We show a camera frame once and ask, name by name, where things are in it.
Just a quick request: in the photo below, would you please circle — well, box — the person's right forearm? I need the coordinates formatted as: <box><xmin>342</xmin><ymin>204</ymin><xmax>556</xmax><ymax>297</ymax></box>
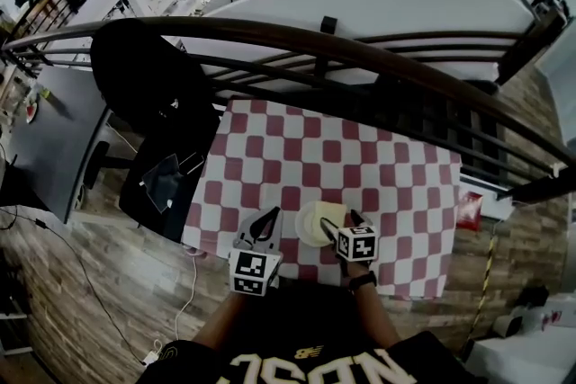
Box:
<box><xmin>346</xmin><ymin>263</ymin><xmax>402</xmax><ymax>350</ymax></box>

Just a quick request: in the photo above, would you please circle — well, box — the dark grey table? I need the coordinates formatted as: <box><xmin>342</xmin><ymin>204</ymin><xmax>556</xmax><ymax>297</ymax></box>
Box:
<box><xmin>0</xmin><ymin>66</ymin><xmax>113</xmax><ymax>225</ymax></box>

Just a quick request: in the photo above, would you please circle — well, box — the white box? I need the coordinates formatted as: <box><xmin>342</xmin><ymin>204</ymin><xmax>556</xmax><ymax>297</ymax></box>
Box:
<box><xmin>467</xmin><ymin>295</ymin><xmax>576</xmax><ymax>379</ymax></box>

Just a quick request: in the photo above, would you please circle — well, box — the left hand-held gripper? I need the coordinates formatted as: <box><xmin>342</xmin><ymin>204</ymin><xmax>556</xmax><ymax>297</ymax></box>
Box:
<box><xmin>228</xmin><ymin>206</ymin><xmax>285</xmax><ymax>298</ymax></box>

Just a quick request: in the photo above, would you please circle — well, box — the black cable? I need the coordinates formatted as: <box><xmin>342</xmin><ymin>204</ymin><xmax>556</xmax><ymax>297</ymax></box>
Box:
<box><xmin>0</xmin><ymin>205</ymin><xmax>146</xmax><ymax>366</ymax></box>

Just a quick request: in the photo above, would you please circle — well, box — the dark curved handrail railing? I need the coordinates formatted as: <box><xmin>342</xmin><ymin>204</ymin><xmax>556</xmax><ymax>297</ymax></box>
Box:
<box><xmin>0</xmin><ymin>14</ymin><xmax>576</xmax><ymax>204</ymax></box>

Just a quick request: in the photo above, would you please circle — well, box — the black flat phone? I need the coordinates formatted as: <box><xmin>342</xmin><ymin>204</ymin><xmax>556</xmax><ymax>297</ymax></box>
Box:
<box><xmin>176</xmin><ymin>151</ymin><xmax>206</xmax><ymax>174</ymax></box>

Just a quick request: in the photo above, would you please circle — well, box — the cream plate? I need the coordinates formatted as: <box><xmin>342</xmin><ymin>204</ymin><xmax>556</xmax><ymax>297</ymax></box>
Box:
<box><xmin>293</xmin><ymin>201</ymin><xmax>348</xmax><ymax>249</ymax></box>

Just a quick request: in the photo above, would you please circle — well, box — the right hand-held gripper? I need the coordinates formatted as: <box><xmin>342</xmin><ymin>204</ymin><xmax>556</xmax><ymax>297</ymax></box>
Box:
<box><xmin>333</xmin><ymin>225</ymin><xmax>379</xmax><ymax>278</ymax></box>

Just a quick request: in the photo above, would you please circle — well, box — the black wristband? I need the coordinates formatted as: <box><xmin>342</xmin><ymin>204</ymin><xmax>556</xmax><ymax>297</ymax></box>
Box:
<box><xmin>347</xmin><ymin>271</ymin><xmax>379</xmax><ymax>292</ymax></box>

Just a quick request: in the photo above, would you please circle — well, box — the person's left forearm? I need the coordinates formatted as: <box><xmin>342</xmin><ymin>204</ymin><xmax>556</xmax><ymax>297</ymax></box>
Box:
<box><xmin>193</xmin><ymin>291</ymin><xmax>254</xmax><ymax>353</ymax></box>

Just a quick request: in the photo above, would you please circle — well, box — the person's black printed shirt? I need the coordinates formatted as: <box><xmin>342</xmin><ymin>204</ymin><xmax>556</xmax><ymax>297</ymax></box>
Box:
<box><xmin>148</xmin><ymin>282</ymin><xmax>478</xmax><ymax>384</ymax></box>

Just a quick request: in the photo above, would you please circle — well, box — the dark translucent bag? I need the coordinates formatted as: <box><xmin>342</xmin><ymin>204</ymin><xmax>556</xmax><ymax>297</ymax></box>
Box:
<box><xmin>140</xmin><ymin>153</ymin><xmax>186</xmax><ymax>213</ymax></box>

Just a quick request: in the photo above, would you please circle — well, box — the red white checkered tablecloth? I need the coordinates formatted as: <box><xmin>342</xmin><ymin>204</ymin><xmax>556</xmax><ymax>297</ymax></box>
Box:
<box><xmin>181</xmin><ymin>97</ymin><xmax>464</xmax><ymax>301</ymax></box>

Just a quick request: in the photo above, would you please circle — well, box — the red packet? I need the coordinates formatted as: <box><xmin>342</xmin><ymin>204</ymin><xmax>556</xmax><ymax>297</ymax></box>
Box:
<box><xmin>455</xmin><ymin>190</ymin><xmax>486</xmax><ymax>233</ymax></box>

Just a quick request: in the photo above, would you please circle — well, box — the watermelon slice toy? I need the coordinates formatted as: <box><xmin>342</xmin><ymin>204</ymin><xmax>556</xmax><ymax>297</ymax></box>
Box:
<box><xmin>23</xmin><ymin>100</ymin><xmax>42</xmax><ymax>126</ymax></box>

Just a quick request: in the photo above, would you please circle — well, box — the black office chair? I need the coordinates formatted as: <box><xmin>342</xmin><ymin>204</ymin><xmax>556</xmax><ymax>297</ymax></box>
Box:
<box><xmin>82</xmin><ymin>121</ymin><xmax>217</xmax><ymax>245</ymax></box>

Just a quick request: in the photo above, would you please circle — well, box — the yellow black hazard tape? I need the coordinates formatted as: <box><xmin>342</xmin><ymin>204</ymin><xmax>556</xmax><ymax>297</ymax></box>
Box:
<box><xmin>466</xmin><ymin>233</ymin><xmax>500</xmax><ymax>344</ymax></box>

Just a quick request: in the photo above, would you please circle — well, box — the white charger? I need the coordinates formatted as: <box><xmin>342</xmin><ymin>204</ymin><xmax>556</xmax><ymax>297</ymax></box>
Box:
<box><xmin>141</xmin><ymin>338</ymin><xmax>164</xmax><ymax>368</ymax></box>

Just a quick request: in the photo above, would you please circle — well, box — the white cable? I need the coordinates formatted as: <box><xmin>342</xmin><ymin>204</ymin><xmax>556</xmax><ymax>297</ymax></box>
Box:
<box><xmin>172</xmin><ymin>255</ymin><xmax>200</xmax><ymax>357</ymax></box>

